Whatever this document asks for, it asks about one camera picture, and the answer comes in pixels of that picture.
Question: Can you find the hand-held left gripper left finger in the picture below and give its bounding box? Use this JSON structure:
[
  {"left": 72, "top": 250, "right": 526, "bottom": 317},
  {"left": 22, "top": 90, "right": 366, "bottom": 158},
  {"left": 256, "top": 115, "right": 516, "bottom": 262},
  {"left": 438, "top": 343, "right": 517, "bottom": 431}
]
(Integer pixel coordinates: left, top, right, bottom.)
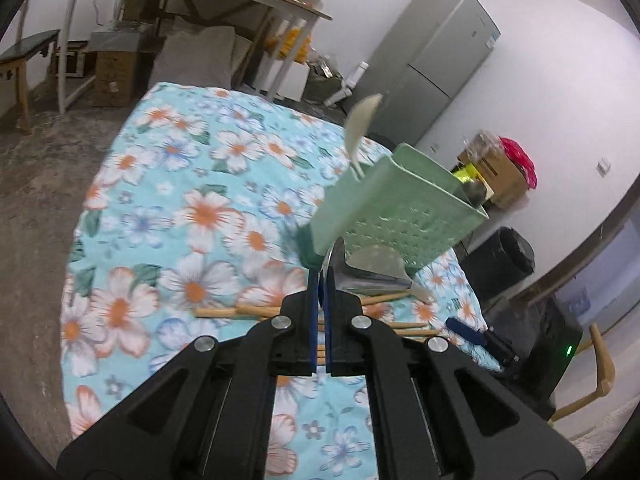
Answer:
[{"left": 56, "top": 267, "right": 321, "bottom": 480}]

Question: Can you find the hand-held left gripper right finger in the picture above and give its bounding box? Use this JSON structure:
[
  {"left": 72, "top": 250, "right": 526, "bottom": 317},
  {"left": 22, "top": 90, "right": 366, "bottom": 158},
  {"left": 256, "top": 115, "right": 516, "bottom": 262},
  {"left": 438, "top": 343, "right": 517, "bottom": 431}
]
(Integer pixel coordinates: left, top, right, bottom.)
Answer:
[{"left": 324, "top": 265, "right": 587, "bottom": 480}]

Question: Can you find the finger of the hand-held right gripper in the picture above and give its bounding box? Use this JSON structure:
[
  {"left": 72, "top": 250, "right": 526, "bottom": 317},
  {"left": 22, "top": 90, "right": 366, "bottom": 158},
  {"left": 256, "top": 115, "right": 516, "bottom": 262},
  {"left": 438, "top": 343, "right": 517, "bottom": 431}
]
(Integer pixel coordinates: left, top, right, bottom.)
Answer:
[{"left": 445, "top": 316, "right": 522, "bottom": 372}]

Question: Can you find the green utensil holder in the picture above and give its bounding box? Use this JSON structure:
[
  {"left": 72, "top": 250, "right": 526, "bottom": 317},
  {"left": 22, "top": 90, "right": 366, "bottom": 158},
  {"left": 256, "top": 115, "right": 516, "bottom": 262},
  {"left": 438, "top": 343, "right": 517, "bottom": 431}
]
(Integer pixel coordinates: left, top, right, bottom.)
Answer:
[{"left": 297, "top": 142, "right": 490, "bottom": 268}]

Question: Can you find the black round bin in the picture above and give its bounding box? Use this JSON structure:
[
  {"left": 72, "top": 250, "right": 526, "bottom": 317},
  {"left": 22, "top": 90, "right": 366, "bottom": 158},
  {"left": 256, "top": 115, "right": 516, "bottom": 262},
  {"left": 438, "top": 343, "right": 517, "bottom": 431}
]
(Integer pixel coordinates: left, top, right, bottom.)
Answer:
[{"left": 457, "top": 226, "right": 537, "bottom": 306}]

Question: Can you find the black device green light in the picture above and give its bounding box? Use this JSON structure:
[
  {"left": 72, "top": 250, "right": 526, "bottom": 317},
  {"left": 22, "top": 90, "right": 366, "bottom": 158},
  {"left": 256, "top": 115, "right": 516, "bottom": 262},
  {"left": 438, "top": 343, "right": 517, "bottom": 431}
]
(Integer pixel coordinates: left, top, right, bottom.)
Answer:
[{"left": 517, "top": 297, "right": 585, "bottom": 408}]

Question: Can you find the wooden chair black seat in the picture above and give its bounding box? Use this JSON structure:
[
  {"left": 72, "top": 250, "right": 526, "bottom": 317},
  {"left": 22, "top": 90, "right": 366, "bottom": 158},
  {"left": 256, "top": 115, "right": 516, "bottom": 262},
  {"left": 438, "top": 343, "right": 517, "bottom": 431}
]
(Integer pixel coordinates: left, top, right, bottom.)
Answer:
[
  {"left": 547, "top": 324, "right": 617, "bottom": 428},
  {"left": 0, "top": 0, "right": 62, "bottom": 135}
]

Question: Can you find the printed cardboard box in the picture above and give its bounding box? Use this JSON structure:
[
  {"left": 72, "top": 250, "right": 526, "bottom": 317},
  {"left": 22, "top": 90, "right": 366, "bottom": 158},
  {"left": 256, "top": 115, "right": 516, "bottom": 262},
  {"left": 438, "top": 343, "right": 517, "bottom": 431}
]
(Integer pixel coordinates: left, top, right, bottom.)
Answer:
[{"left": 457, "top": 147, "right": 531, "bottom": 211}]

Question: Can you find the yellow-green rice bag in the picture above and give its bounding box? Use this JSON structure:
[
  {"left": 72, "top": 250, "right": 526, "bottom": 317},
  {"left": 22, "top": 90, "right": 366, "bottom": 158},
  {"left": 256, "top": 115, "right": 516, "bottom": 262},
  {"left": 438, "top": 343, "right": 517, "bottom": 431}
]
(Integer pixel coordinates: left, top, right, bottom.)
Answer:
[{"left": 451, "top": 162, "right": 485, "bottom": 187}]

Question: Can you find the floral blue tablecloth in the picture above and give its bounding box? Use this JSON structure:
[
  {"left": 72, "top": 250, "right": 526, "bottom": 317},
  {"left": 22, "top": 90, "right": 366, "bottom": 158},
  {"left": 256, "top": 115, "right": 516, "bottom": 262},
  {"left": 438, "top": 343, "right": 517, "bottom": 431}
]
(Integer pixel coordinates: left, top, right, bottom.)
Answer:
[{"left": 60, "top": 82, "right": 503, "bottom": 480}]

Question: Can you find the pink plastic bag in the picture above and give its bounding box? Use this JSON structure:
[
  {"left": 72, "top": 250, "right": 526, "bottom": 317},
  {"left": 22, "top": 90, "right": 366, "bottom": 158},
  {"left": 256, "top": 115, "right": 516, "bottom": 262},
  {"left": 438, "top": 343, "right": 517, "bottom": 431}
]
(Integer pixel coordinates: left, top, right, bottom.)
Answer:
[{"left": 499, "top": 136, "right": 538, "bottom": 192}]

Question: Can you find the clear plastic bag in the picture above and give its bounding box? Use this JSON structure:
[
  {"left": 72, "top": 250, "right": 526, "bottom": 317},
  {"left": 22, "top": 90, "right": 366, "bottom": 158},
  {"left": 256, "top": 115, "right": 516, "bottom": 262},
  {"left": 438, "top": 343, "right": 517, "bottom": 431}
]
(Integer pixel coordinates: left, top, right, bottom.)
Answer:
[{"left": 460, "top": 129, "right": 501, "bottom": 161}]

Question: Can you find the cream plastic spoon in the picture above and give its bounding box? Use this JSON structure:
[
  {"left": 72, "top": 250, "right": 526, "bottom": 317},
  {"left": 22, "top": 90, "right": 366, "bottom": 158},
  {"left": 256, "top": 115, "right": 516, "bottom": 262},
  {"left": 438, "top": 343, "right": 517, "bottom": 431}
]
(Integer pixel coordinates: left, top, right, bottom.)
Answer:
[{"left": 345, "top": 92, "right": 383, "bottom": 178}]

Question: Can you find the olive green bag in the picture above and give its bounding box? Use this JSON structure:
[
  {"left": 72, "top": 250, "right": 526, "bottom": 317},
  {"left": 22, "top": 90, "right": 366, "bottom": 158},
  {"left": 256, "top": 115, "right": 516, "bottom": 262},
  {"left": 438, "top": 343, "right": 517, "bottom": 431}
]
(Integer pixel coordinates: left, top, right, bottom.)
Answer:
[{"left": 305, "top": 57, "right": 346, "bottom": 106}]

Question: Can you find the white panel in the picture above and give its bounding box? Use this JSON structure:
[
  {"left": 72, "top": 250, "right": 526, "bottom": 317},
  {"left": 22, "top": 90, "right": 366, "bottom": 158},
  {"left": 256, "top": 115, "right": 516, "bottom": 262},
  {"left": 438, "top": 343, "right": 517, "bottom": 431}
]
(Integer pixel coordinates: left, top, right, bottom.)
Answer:
[{"left": 252, "top": 57, "right": 308, "bottom": 103}]

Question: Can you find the white narrow appliance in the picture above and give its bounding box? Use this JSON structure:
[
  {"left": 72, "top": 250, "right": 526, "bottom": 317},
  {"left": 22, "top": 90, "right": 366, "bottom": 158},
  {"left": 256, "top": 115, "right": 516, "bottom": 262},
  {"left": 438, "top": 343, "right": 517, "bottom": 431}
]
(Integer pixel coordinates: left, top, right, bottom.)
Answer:
[{"left": 345, "top": 61, "right": 369, "bottom": 92}]

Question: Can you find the silver refrigerator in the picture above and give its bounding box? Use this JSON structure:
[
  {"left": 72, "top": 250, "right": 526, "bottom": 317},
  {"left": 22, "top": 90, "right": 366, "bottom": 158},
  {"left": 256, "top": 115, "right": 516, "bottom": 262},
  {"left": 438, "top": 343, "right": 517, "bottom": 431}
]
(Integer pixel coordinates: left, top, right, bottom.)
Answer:
[{"left": 350, "top": 0, "right": 501, "bottom": 148}]

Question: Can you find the yellow plastic bag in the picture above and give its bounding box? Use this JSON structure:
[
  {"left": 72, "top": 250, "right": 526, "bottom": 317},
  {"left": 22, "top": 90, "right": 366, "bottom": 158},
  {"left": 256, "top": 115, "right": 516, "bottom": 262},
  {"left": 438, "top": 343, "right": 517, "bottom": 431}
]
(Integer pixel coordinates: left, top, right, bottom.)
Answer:
[{"left": 272, "top": 25, "right": 313, "bottom": 63}]

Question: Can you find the grey pillow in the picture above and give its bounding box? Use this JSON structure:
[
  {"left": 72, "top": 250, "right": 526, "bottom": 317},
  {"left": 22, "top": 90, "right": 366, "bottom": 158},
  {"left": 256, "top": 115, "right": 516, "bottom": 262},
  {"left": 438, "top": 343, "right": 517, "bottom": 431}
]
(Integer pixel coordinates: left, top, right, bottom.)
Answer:
[{"left": 150, "top": 27, "right": 236, "bottom": 91}]

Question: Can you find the brown cardboard box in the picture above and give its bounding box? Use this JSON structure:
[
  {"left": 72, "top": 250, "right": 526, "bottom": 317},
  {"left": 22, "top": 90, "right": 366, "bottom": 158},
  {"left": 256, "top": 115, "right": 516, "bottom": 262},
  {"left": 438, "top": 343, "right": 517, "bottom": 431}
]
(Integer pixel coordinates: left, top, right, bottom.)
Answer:
[
  {"left": 122, "top": 0, "right": 166, "bottom": 23},
  {"left": 94, "top": 51, "right": 137, "bottom": 108}
]

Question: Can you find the grey plastic bin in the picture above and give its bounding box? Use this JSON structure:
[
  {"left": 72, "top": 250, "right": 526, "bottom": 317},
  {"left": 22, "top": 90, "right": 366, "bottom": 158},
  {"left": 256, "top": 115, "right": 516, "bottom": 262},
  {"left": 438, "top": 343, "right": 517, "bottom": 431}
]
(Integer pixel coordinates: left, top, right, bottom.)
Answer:
[{"left": 90, "top": 30, "right": 168, "bottom": 55}]

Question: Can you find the small white oven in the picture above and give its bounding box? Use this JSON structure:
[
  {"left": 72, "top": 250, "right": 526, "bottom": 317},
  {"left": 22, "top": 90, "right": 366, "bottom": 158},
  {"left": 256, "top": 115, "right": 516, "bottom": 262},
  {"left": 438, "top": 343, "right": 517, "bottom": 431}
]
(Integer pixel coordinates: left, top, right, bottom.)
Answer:
[{"left": 54, "top": 47, "right": 97, "bottom": 79}]

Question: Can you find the white desk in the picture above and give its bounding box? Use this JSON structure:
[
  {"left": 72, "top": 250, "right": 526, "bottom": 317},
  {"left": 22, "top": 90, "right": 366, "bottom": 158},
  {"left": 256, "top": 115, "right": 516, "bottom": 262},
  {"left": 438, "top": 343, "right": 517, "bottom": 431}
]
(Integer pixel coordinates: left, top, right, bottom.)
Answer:
[{"left": 56, "top": 0, "right": 333, "bottom": 115}]

